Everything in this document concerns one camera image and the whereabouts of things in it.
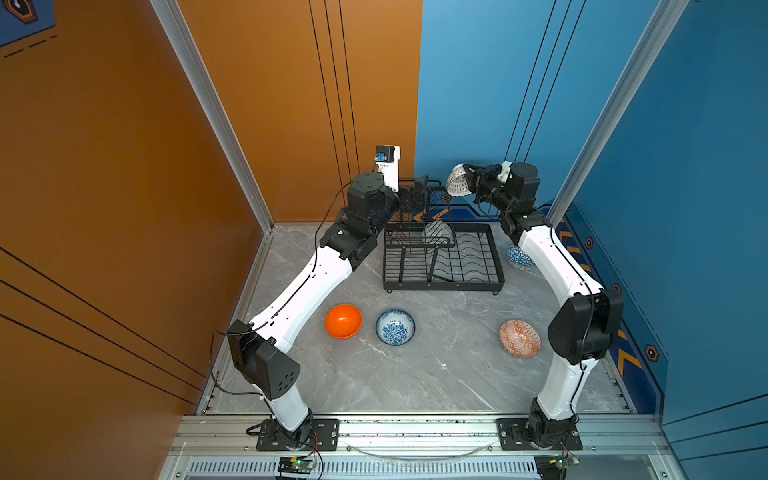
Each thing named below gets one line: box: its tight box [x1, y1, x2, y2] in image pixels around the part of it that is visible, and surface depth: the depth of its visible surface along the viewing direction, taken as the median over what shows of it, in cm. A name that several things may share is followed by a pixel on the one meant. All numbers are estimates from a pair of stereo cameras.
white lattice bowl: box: [446, 163, 472, 197], surface depth 83 cm
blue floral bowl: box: [375, 309, 416, 346], surface depth 92 cm
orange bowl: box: [325, 304, 363, 339], surface depth 91 cm
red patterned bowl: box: [499, 319, 542, 359], surface depth 89 cm
